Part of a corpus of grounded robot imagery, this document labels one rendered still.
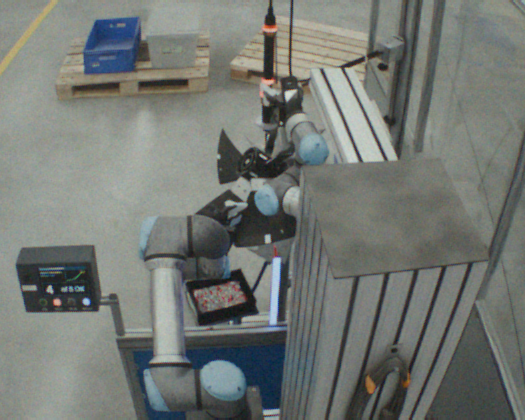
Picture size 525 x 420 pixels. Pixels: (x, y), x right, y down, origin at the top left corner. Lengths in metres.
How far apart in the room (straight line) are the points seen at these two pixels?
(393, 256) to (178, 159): 3.57
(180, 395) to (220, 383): 0.11
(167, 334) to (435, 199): 0.92
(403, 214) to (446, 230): 0.07
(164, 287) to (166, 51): 3.47
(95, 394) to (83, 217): 1.29
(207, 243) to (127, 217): 2.28
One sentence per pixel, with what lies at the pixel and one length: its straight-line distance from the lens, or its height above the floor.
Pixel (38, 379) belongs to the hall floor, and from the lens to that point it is 3.39.
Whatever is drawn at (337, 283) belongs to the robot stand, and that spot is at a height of 2.02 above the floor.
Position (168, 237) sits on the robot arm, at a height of 1.45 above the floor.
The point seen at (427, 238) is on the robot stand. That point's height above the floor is 2.03.
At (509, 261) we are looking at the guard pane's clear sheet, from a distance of 2.15.
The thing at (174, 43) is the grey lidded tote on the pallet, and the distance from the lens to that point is 5.07.
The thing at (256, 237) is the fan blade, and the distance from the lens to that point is 2.24.
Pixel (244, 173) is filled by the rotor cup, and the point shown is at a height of 1.21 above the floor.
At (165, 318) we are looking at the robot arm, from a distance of 1.79.
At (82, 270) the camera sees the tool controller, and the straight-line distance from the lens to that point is 2.09.
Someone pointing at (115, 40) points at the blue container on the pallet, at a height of 0.16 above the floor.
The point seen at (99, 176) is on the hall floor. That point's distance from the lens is 4.42.
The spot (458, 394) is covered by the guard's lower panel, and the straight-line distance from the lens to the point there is 2.62.
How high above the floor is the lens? 2.71
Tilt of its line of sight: 42 degrees down
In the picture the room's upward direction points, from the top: 2 degrees clockwise
